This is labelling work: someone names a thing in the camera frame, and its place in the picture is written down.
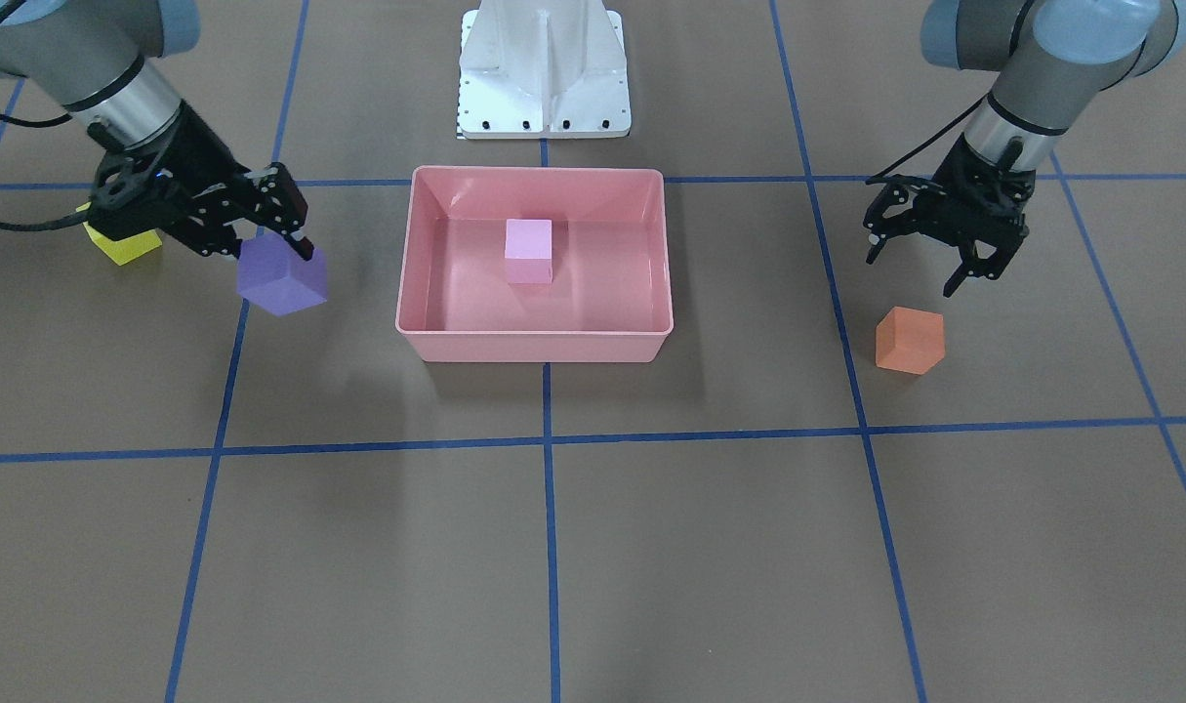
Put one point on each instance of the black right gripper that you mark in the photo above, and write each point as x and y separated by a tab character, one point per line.
199	156

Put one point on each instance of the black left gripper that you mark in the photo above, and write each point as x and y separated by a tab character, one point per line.
983	182

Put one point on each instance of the purple foam block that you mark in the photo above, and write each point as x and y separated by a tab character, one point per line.
274	277

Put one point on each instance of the orange foam block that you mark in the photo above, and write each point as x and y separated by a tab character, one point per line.
910	341

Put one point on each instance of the yellow foam block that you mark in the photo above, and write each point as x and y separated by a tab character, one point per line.
125	251

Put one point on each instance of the pink foam block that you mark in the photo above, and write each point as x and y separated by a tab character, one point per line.
528	251

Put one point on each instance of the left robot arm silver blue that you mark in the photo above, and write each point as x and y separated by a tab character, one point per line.
1050	59

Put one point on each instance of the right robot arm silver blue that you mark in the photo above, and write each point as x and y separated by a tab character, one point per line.
95	59

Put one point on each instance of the pink plastic bin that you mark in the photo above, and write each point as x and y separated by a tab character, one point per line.
610	300

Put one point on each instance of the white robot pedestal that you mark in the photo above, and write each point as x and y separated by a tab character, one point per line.
543	70

